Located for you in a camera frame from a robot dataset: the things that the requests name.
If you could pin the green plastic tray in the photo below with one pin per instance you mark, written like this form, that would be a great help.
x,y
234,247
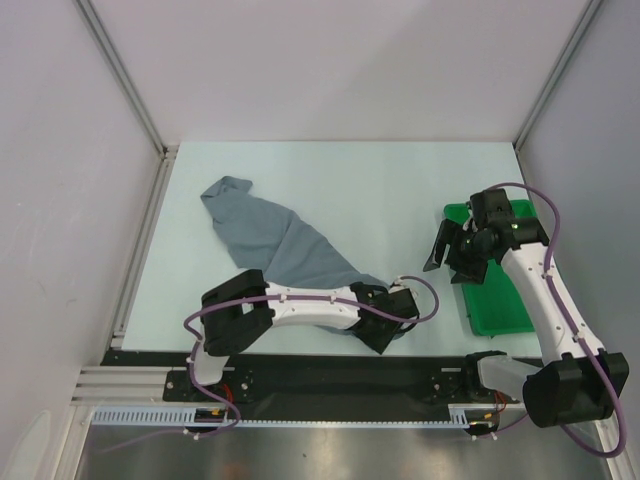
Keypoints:
x,y
495,307

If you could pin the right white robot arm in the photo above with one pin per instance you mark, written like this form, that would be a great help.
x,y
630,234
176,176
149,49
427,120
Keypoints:
x,y
579,380

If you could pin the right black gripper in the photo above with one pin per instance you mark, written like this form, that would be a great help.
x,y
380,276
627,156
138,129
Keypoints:
x,y
460,257

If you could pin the right aluminium corner post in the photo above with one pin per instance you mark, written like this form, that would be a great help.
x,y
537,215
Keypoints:
x,y
577,36

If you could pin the left aluminium corner post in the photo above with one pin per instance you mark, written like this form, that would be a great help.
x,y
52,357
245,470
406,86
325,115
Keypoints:
x,y
109,51

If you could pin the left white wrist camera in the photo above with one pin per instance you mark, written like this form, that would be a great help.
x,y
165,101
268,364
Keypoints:
x,y
399,285

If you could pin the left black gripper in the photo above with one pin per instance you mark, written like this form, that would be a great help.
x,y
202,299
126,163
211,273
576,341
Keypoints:
x,y
380,343

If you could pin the white slotted cable duct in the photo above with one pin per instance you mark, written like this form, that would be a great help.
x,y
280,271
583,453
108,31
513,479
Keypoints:
x,y
210,417

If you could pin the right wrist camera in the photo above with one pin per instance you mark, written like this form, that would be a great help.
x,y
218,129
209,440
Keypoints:
x,y
489,206

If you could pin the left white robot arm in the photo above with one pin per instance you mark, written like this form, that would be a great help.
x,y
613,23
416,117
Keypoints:
x,y
235,314

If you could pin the aluminium frame rail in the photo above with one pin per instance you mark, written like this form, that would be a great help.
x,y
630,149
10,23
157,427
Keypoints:
x,y
120,385

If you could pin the grey-blue t shirt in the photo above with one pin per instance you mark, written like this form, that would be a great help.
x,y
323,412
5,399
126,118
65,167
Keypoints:
x,y
265,236

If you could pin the aluminium corner post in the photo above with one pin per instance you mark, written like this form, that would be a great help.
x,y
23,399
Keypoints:
x,y
577,36
109,51

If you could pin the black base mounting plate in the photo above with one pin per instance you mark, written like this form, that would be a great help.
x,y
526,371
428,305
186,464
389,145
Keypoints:
x,y
262,380

